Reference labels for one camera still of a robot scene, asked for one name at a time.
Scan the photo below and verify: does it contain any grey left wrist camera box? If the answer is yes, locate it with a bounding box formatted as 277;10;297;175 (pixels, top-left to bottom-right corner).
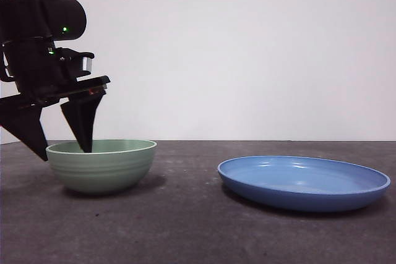
60;48;95;77

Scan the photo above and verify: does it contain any blue round plate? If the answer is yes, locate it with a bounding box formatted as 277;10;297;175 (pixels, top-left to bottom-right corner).
217;155;392;213

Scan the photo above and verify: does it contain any green ribbed bowl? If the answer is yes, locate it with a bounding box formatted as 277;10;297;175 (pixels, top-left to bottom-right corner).
45;139;158;196

